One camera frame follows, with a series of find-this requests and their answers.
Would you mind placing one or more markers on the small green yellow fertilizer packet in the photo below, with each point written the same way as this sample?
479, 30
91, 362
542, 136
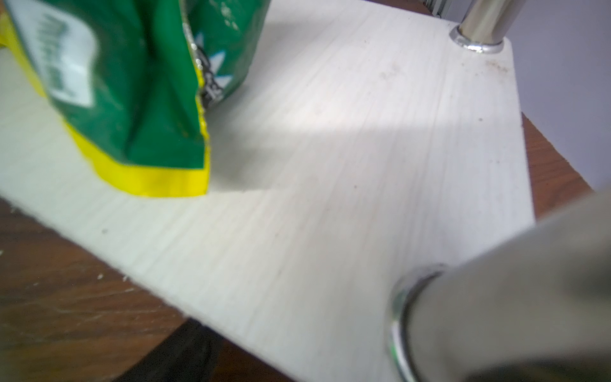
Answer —
132, 80

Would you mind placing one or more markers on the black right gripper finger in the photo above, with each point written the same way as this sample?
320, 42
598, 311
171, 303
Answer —
190, 353

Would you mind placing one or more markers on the white two-tier shelf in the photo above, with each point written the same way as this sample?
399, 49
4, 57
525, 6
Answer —
368, 214

